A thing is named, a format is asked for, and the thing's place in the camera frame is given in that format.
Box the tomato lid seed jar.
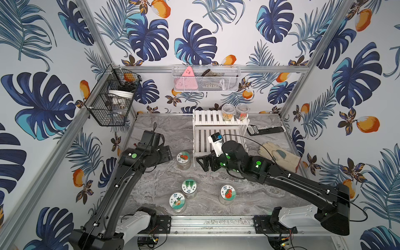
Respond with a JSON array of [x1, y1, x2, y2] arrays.
[[176, 151, 191, 170]]

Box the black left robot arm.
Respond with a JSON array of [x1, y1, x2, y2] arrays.
[[68, 130, 172, 250]]

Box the black remote control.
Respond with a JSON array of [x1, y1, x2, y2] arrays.
[[247, 125, 285, 136]]

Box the white bowl in basket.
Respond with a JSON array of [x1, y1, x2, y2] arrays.
[[108, 90, 134, 99]]

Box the green tree lid jar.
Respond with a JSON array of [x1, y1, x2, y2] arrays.
[[181, 179, 198, 200]]

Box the clear wall-mounted tray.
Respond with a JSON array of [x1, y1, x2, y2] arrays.
[[171, 65, 242, 92]]

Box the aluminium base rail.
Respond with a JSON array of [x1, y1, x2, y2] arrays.
[[111, 211, 335, 241]]

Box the carrot lid seed jar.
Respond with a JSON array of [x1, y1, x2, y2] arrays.
[[169, 192, 187, 213]]

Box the pink triangle object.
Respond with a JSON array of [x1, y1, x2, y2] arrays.
[[174, 66, 199, 92]]

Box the beige work glove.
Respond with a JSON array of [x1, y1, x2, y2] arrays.
[[258, 142, 301, 173]]

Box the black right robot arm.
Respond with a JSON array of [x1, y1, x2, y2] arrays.
[[196, 141, 350, 236]]

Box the clear jar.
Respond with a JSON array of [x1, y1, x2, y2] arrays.
[[221, 104, 235, 121], [236, 103, 250, 120]]

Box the black wire basket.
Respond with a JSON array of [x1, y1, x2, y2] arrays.
[[84, 65, 142, 127]]

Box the strawberry lid seed jar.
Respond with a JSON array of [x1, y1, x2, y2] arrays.
[[219, 184, 236, 205]]

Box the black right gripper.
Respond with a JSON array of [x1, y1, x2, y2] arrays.
[[196, 147, 243, 176]]

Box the white slatted wooden shelf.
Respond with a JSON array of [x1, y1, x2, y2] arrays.
[[193, 110, 250, 160]]

